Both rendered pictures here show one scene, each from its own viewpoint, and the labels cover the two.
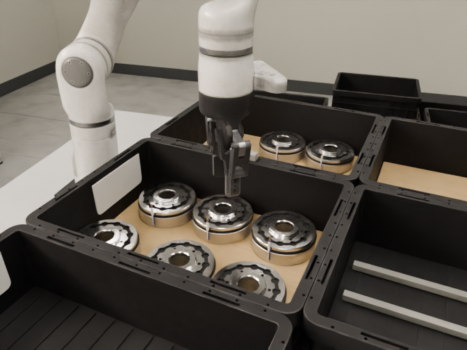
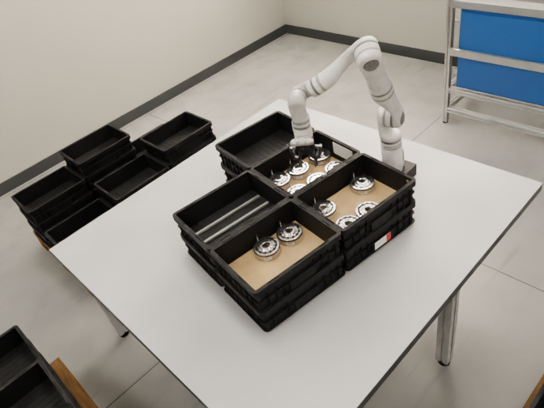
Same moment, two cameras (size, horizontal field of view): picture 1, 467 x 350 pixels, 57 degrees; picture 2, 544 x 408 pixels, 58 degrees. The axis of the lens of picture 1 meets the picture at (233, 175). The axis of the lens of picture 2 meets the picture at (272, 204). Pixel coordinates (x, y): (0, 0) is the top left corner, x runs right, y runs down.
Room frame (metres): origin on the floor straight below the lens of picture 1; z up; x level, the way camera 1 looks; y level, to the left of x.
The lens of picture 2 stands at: (1.42, -1.49, 2.17)
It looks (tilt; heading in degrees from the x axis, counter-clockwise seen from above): 39 degrees down; 126
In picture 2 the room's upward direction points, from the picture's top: 13 degrees counter-clockwise
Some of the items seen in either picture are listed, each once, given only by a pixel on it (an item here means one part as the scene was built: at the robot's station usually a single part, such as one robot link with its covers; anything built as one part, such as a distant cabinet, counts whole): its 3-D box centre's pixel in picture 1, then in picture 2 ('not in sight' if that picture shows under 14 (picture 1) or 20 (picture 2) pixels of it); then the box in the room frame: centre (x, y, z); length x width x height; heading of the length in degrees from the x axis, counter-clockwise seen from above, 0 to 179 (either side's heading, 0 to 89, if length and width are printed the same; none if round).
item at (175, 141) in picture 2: not in sight; (184, 158); (-0.70, 0.58, 0.37); 0.40 x 0.30 x 0.45; 73
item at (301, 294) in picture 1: (199, 206); (304, 162); (0.53, 0.05, 0.92); 0.40 x 0.30 x 0.02; 65
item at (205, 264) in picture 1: (179, 262); (298, 167); (0.47, 0.08, 0.86); 0.10 x 0.10 x 0.01
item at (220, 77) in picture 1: (239, 64); (302, 131); (0.57, -0.01, 1.12); 0.11 x 0.09 x 0.06; 110
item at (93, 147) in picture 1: (96, 154); (392, 153); (0.84, 0.30, 0.84); 0.09 x 0.09 x 0.17; 67
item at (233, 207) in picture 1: (222, 209); not in sight; (0.60, 0.02, 0.86); 0.05 x 0.05 x 0.01
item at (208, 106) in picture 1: (226, 115); (304, 143); (0.57, 0.01, 1.05); 0.08 x 0.08 x 0.09
